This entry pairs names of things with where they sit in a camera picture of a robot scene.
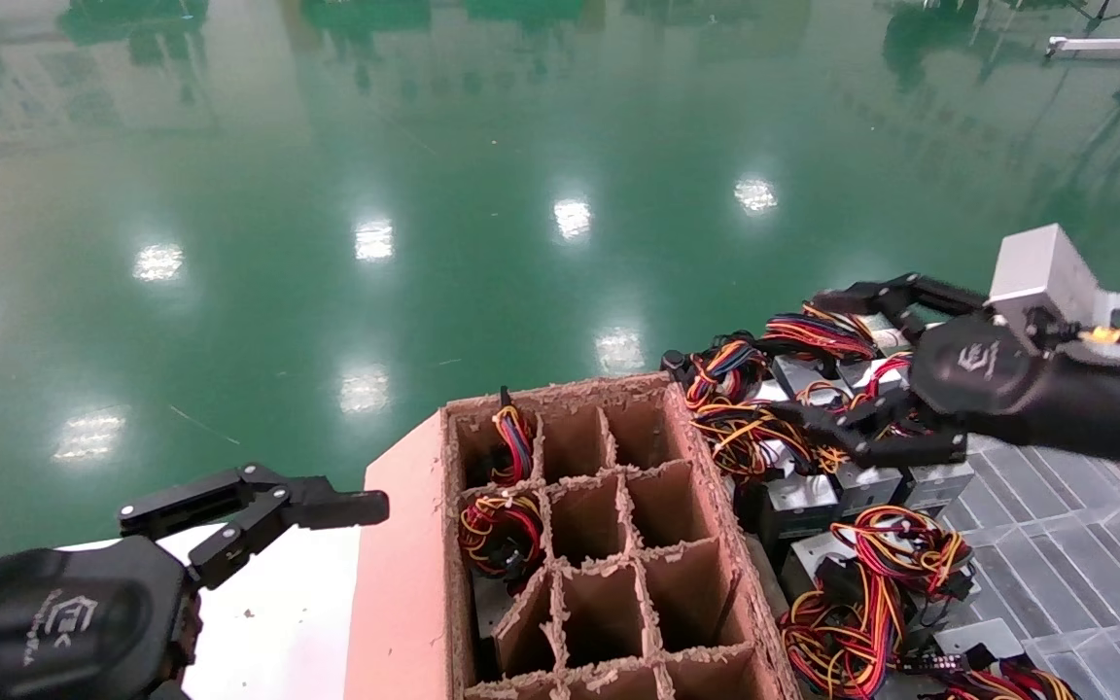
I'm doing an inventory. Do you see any clear plastic compartment tray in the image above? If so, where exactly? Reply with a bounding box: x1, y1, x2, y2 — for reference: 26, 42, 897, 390
910, 437, 1120, 700

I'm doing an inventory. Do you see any power supply with coloured cables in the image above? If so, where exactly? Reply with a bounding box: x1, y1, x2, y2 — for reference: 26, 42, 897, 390
691, 403, 841, 560
458, 489, 547, 586
779, 583, 916, 700
662, 335, 773, 409
798, 379, 904, 516
782, 504, 977, 609
487, 387, 534, 484
764, 301, 911, 402
847, 355, 977, 514
910, 617, 1084, 700

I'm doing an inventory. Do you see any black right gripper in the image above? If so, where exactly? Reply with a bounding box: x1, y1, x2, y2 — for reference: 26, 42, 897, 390
793, 274, 1120, 473

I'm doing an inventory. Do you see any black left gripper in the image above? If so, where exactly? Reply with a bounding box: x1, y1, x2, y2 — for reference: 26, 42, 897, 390
0, 465, 392, 700

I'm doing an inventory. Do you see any brown cardboard divider box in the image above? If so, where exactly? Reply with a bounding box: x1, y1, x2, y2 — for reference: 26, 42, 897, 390
344, 374, 801, 700

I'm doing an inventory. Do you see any white metal frame bar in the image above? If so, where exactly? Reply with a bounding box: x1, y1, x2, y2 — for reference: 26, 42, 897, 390
1046, 34, 1120, 62

